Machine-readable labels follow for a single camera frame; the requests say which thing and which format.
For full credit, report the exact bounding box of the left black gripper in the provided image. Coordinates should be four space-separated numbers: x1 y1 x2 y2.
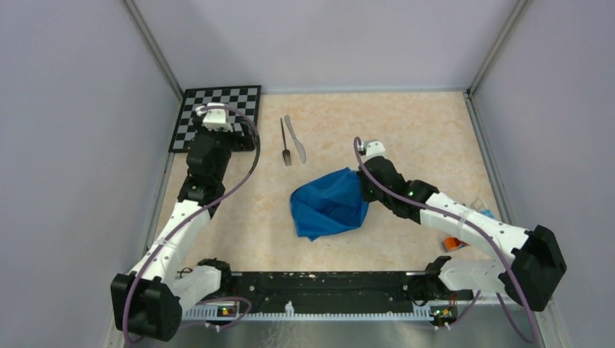
193 116 255 181

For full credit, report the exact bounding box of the blue cloth napkin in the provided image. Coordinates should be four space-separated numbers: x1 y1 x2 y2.
289 167 369 241

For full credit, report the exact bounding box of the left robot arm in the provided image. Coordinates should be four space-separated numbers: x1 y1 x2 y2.
110 130 261 344

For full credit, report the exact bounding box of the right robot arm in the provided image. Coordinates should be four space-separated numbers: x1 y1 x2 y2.
357 156 567 312

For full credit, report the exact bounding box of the black white checkerboard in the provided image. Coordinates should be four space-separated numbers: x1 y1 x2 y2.
168 85 261 153

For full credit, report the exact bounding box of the dark metal fork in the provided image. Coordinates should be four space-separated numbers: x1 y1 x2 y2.
279 117 292 167

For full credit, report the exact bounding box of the silver table knife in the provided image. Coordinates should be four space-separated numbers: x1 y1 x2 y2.
284 115 307 164

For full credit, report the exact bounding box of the orange toy piece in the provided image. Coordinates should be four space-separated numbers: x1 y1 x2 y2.
442 237 468 252

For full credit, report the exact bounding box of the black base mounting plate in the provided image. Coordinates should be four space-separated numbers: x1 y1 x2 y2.
220 271 474 315

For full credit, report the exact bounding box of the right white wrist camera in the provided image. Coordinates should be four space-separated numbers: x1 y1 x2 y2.
363 139 386 161

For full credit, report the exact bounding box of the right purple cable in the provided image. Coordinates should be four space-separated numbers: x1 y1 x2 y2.
353 136 542 344

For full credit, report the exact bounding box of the purple cable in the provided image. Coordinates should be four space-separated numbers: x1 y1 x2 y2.
353 136 542 344
120 104 261 344

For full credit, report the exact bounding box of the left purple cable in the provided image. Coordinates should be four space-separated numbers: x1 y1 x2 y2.
120 104 261 344

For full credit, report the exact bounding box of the white toothed cable rail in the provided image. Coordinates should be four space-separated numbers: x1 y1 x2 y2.
182 304 433 323

